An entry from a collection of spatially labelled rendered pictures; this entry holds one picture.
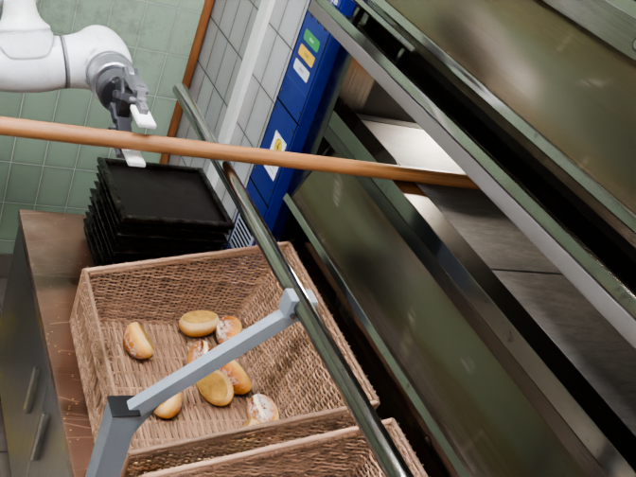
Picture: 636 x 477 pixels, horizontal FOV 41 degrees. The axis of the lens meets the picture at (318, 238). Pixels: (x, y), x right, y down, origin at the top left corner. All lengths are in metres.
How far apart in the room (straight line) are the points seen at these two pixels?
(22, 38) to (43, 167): 1.25
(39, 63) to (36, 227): 0.73
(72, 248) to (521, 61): 1.29
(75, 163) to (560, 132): 1.90
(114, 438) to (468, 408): 0.59
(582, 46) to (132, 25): 1.64
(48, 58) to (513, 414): 1.06
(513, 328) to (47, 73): 0.97
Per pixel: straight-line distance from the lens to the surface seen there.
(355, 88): 1.99
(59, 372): 1.93
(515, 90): 1.47
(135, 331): 1.96
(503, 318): 1.46
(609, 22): 1.38
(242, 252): 2.04
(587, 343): 1.52
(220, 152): 1.55
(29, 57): 1.72
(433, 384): 1.59
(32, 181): 2.95
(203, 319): 2.07
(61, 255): 2.28
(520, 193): 1.24
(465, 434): 1.52
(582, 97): 1.39
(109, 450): 1.36
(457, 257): 1.56
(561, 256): 1.17
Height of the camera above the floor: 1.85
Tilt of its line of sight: 28 degrees down
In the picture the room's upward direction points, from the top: 22 degrees clockwise
